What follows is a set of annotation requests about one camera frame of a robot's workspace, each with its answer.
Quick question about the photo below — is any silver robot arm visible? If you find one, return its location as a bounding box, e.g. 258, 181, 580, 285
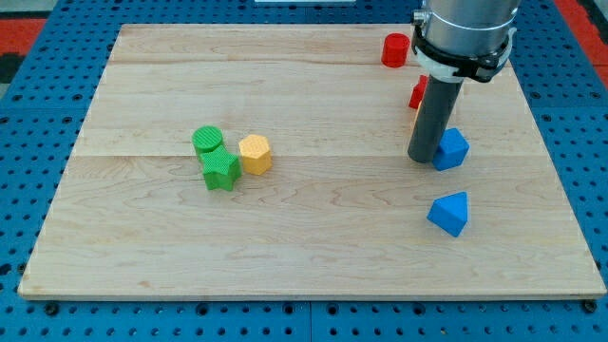
412, 0, 521, 56

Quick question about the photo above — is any blue cube block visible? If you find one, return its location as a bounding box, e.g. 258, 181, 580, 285
432, 127, 469, 171

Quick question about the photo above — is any blue triangle block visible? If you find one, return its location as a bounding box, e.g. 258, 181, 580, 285
427, 192, 468, 238

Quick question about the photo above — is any yellow hexagon block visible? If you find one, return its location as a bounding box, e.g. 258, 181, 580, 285
238, 135, 273, 175

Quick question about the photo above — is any green star block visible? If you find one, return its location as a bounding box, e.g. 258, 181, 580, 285
200, 145, 241, 191

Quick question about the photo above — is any wooden board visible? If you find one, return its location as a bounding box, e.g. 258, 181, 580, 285
18, 25, 605, 301

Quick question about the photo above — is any green cylinder block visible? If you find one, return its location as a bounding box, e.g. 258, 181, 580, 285
191, 125, 223, 159

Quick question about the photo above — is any yellow block behind rod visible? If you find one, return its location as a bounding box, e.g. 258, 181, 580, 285
411, 101, 422, 130

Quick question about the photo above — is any red block behind rod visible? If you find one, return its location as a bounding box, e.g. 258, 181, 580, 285
408, 75, 428, 109

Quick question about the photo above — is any red cylinder block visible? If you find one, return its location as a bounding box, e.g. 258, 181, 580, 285
381, 32, 410, 68

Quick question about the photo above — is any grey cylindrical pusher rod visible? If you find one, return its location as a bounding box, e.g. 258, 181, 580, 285
408, 76, 463, 163

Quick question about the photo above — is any black and white clamp ring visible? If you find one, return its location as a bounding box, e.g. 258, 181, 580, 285
410, 24, 518, 85

